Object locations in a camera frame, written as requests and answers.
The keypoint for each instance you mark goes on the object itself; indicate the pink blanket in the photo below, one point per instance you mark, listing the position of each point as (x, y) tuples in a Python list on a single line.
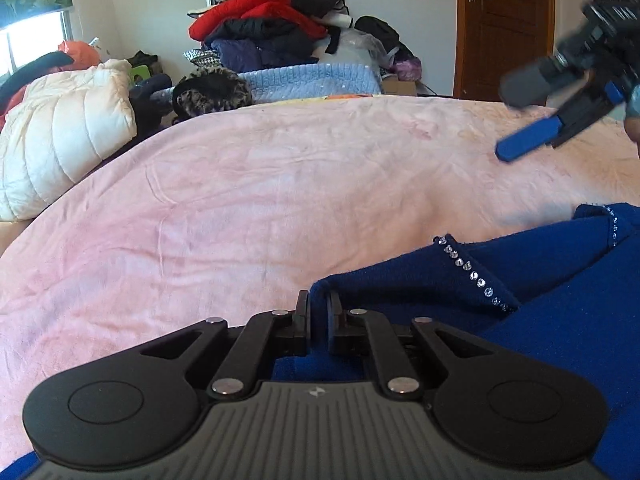
[(250, 185)]

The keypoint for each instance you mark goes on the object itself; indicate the black jacket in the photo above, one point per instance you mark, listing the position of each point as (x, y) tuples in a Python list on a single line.
[(260, 27)]

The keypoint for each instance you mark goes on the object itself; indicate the orange bag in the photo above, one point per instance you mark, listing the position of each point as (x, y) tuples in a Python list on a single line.
[(80, 52)]

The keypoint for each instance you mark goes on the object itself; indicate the black bag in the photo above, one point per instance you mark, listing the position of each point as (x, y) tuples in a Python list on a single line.
[(375, 27)]

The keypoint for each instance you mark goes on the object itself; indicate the red fleece garment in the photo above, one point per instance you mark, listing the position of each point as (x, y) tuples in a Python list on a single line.
[(250, 5)]

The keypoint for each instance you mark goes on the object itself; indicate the dark navy fleece cloth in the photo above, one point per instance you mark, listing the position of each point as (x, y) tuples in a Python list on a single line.
[(150, 94)]

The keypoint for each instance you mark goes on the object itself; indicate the window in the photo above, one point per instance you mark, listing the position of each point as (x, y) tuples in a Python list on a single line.
[(30, 40)]

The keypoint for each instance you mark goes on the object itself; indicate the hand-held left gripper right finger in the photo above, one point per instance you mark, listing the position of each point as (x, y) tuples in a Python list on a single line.
[(334, 327)]

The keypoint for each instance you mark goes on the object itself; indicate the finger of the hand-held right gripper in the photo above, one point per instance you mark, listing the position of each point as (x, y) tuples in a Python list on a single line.
[(525, 140), (530, 82)]

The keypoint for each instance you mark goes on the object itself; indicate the white puffer jacket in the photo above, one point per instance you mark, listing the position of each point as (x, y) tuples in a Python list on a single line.
[(60, 125)]

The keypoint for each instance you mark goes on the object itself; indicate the clear plastic bag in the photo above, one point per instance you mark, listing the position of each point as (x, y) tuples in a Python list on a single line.
[(355, 42)]

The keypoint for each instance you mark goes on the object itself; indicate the cardboard box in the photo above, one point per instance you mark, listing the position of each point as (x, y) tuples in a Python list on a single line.
[(400, 86)]

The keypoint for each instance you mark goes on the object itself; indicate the green stool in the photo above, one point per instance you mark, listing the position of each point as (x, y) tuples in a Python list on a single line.
[(137, 75)]

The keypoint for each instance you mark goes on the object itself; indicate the leopard fur garment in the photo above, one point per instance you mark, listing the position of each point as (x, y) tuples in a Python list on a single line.
[(210, 92)]

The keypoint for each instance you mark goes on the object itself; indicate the purple cloth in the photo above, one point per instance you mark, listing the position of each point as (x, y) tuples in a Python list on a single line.
[(407, 67)]

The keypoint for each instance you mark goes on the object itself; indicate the navy puffer jacket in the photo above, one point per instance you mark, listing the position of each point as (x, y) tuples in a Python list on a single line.
[(240, 52)]

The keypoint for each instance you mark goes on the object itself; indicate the black clothes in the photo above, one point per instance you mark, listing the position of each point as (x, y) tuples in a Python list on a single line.
[(315, 2)]

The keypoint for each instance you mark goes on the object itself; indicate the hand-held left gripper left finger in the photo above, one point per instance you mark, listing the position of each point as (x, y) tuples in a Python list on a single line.
[(302, 327)]

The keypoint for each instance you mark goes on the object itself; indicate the black white checked cloth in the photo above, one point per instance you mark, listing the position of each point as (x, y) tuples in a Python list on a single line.
[(200, 58)]

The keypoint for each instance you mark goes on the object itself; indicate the blue rhinestone sweater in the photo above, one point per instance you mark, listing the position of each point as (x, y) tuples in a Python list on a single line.
[(560, 310)]

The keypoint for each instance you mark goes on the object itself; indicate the dark olive cloth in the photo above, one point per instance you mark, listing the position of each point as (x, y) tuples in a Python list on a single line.
[(144, 57)]

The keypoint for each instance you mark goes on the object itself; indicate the wooden door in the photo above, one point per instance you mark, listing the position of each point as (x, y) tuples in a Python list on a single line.
[(500, 20)]

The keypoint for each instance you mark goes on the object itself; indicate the light blue knitted blanket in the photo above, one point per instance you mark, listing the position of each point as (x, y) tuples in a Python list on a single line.
[(310, 80)]

